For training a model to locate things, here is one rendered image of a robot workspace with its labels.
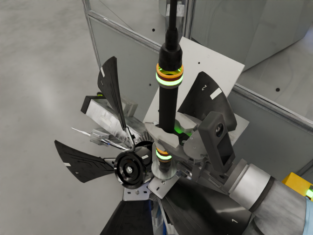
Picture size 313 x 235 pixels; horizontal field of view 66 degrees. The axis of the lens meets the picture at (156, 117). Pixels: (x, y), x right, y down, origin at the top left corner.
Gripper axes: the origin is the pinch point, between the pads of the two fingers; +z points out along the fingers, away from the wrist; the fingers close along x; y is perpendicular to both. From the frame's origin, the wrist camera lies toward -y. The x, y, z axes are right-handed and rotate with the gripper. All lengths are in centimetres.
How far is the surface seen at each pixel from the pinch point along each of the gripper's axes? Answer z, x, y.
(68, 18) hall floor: 289, 146, 148
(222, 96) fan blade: -6.6, 18.5, 4.4
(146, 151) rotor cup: 6.4, 2.5, 25.1
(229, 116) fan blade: -10.9, 14.5, 4.9
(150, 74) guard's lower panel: 65, 71, 74
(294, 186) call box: -37, 32, 42
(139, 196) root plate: 2.3, -6.4, 39.2
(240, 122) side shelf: -6, 63, 63
